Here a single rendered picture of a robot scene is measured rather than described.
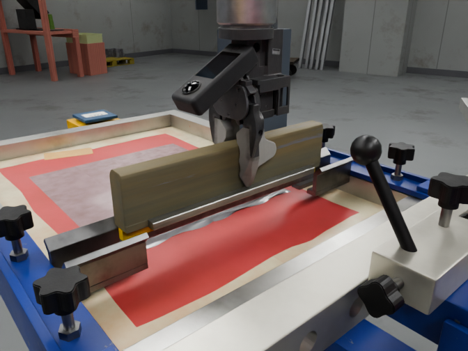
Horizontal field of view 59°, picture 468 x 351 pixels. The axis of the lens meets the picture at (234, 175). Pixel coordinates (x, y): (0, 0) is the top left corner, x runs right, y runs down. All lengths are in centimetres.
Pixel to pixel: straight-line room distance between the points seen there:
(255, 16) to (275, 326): 35
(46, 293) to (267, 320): 18
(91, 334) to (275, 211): 39
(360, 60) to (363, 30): 55
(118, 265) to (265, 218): 27
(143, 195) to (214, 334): 22
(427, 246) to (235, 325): 18
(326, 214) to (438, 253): 33
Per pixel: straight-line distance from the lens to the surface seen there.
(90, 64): 872
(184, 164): 52
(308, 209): 72
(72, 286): 38
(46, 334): 42
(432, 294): 38
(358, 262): 43
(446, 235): 44
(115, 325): 49
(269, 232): 64
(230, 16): 53
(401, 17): 868
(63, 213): 75
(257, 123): 53
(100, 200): 77
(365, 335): 54
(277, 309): 36
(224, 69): 51
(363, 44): 890
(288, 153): 65
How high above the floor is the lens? 128
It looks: 22 degrees down
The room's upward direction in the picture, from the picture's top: straight up
